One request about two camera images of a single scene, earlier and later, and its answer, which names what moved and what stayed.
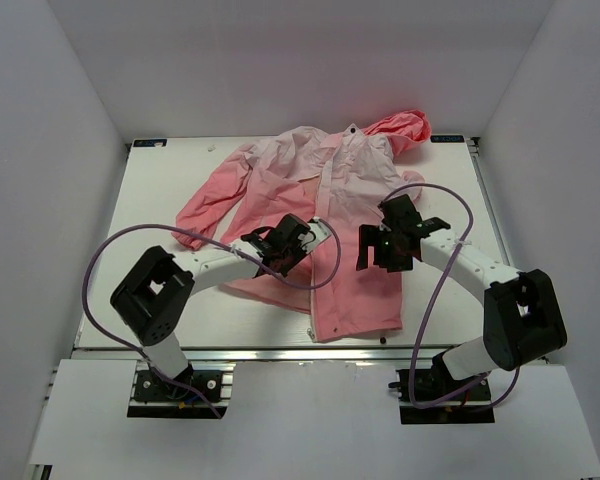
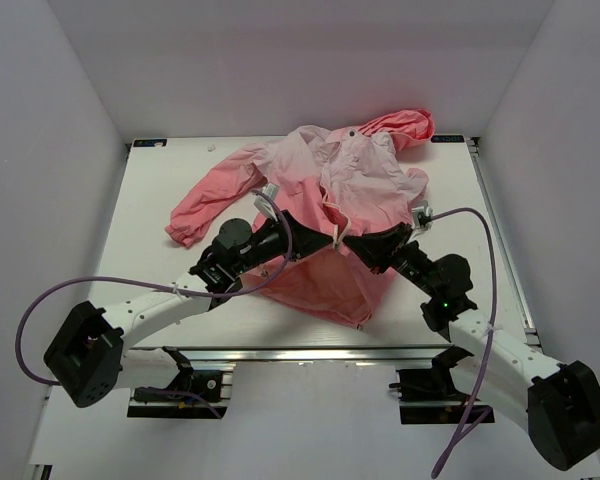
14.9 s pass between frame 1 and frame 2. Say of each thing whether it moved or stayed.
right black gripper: moved
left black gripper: stayed
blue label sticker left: stayed
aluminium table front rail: stayed
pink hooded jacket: moved
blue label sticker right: stayed
